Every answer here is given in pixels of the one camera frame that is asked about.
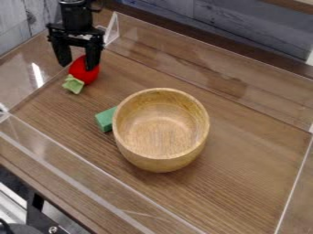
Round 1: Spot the clear acrylic corner bracket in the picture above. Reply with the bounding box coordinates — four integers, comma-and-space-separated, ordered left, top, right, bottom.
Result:
95, 12, 120, 46

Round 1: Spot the black cable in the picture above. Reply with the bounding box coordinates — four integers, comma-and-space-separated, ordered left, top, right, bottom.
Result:
0, 217, 13, 234

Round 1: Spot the black table frame bracket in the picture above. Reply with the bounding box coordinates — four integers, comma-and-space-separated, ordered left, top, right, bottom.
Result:
25, 193, 70, 234

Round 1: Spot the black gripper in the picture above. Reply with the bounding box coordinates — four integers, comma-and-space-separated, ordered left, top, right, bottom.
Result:
47, 0, 103, 70

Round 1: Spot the wooden bowl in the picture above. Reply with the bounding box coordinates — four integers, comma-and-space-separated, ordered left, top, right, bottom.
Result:
112, 88, 210, 173

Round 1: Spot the green foam block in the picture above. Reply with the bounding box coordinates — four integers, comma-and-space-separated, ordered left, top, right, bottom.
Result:
95, 107, 116, 133

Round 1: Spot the red plush strawberry toy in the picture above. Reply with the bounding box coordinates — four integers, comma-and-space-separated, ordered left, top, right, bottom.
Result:
63, 56, 100, 94

